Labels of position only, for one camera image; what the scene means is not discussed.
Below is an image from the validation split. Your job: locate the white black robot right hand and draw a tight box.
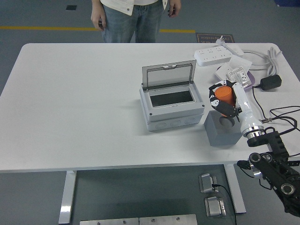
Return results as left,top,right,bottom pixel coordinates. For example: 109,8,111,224
208,79,262,135

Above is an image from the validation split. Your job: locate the person's left hand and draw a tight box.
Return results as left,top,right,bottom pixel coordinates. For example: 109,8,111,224
166,0,182,19

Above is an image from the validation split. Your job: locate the person's right hand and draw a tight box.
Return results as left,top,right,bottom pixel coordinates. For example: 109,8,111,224
90,10,107,31

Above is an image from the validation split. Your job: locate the orange cylindrical battery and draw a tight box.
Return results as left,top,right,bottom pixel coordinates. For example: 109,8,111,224
214,85,236,117

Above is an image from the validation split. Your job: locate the smoky transparent box lid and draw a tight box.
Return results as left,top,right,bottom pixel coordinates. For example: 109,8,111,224
142,59,197,91

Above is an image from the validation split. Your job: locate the grey plastic junction box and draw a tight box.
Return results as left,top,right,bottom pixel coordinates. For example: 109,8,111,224
139,83,206,131

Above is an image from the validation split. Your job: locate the white square paper box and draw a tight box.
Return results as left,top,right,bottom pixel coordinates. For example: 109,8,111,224
229,57,253,71

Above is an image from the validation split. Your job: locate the metal floor socket box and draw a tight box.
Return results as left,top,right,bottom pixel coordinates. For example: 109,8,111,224
204,196,227,218
198,172,220,194

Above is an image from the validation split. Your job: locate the person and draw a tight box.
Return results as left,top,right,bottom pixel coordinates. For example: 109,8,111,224
100,0,169,44

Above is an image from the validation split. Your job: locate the purple tray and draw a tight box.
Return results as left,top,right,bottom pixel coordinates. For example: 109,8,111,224
214,65,256,90

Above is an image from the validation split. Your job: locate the printed white socket packet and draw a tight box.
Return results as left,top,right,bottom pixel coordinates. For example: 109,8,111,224
226,67,250,86

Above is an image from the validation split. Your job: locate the grey block with round hole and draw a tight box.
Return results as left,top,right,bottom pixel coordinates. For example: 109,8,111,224
204,110,244,147

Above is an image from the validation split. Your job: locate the black power adapter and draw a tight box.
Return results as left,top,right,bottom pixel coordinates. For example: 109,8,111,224
260,75,283,91

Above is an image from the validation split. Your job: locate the brown floor sign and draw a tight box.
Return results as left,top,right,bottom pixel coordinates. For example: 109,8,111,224
195,32,235,44

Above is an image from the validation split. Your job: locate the yellow floor tape line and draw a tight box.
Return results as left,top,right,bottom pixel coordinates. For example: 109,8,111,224
0,26,196,33

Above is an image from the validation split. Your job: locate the white power plug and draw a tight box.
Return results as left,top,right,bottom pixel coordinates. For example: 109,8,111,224
215,35,232,49

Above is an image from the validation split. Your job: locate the white small adapter block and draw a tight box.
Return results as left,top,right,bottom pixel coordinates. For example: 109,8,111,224
226,45,244,57

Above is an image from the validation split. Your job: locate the white power strip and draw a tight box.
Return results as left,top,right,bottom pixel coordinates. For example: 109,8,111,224
194,46,233,67

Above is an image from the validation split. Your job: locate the white table leg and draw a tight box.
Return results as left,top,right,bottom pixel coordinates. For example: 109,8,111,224
58,170,77,225
224,163,247,214

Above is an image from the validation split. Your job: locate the blue object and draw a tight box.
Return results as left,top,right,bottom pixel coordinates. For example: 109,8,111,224
275,0,300,7

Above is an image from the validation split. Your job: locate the metal floor plate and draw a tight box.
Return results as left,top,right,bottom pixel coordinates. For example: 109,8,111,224
139,214,198,225
79,217,139,225

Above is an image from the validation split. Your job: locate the white wall socket panel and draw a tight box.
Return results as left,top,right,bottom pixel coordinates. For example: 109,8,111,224
215,63,233,82

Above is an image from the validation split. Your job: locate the black hanging table cable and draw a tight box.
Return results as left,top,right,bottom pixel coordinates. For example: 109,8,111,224
241,167,274,190

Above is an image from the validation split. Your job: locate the black floor socket cable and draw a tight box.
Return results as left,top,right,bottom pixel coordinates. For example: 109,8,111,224
210,183,236,225

